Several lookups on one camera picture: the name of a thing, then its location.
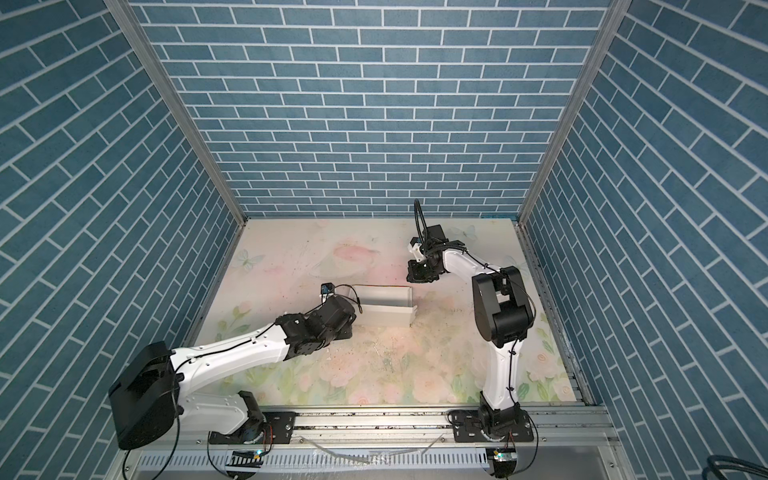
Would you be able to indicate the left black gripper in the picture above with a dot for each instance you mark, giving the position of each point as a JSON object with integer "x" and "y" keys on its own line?
{"x": 348, "y": 331}

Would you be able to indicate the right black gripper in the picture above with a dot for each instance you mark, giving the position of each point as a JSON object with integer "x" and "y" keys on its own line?
{"x": 413, "y": 274}

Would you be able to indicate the white paper box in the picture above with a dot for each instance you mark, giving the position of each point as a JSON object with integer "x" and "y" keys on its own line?
{"x": 385, "y": 306}

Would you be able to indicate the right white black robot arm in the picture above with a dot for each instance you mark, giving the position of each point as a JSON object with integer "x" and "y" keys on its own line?
{"x": 503, "y": 315}

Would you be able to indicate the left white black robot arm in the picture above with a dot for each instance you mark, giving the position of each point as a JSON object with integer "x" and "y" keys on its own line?
{"x": 157, "y": 390}

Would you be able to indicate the left circuit board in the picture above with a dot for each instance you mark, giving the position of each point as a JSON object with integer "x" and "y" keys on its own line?
{"x": 239, "y": 459}

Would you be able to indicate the circuit board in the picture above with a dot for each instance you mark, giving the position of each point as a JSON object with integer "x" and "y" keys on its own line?
{"x": 502, "y": 461}
{"x": 239, "y": 459}

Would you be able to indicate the right circuit board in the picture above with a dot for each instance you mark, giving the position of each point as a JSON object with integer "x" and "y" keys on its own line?
{"x": 502, "y": 461}

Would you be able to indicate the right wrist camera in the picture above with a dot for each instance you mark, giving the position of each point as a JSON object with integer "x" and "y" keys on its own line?
{"x": 415, "y": 249}

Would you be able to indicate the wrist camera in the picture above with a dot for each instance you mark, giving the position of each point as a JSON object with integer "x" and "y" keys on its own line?
{"x": 415, "y": 249}
{"x": 326, "y": 291}

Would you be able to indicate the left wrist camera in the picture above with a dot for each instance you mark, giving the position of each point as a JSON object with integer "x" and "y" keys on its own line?
{"x": 326, "y": 291}

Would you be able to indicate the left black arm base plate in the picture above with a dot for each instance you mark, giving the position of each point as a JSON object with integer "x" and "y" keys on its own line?
{"x": 274, "y": 428}

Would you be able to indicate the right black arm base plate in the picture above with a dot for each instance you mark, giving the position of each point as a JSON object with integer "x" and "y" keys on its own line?
{"x": 487, "y": 425}

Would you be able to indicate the aluminium front rail frame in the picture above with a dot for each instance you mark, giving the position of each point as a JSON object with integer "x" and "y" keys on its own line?
{"x": 571, "y": 442}

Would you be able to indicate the right aluminium corner post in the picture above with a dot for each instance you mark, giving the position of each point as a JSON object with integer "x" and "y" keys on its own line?
{"x": 606, "y": 33}

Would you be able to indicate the aluminium corner post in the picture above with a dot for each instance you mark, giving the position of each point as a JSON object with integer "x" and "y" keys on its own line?
{"x": 129, "y": 25}
{"x": 606, "y": 33}

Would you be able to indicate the left aluminium corner post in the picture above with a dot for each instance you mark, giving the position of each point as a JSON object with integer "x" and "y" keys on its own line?
{"x": 129, "y": 25}

